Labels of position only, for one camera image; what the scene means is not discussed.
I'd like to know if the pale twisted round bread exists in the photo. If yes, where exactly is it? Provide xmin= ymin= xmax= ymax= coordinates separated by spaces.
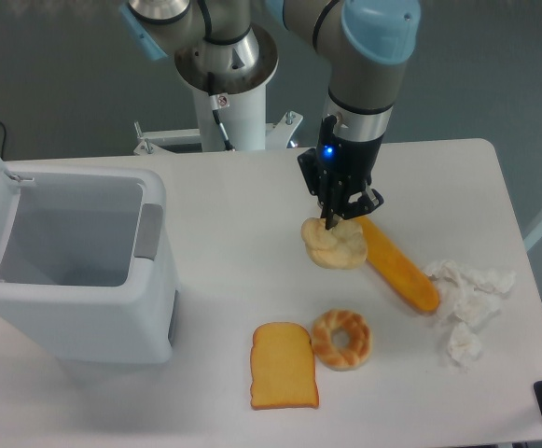
xmin=300 ymin=217 xmax=368 ymax=270

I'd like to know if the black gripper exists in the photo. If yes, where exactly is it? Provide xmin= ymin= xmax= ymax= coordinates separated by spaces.
xmin=298 ymin=115 xmax=384 ymax=231

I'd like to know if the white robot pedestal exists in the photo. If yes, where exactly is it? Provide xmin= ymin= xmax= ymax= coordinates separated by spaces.
xmin=134 ymin=23 xmax=303 ymax=155

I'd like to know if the crumpled white tissue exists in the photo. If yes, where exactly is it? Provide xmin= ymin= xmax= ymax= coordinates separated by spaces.
xmin=423 ymin=259 xmax=517 ymax=369

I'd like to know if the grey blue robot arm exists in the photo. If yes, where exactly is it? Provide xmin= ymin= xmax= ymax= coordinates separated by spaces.
xmin=120 ymin=1 xmax=421 ymax=228

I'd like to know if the white trash can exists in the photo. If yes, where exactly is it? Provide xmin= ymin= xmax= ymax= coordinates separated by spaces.
xmin=0 ymin=159 xmax=179 ymax=364

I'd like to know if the braided ring bread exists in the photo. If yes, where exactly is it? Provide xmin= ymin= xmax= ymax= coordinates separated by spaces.
xmin=311 ymin=309 xmax=373 ymax=371

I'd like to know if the orange toast slice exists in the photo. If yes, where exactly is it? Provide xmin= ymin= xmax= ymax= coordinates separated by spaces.
xmin=250 ymin=322 xmax=319 ymax=410

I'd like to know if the long orange baguette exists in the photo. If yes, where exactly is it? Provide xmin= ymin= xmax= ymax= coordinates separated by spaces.
xmin=354 ymin=217 xmax=440 ymax=313

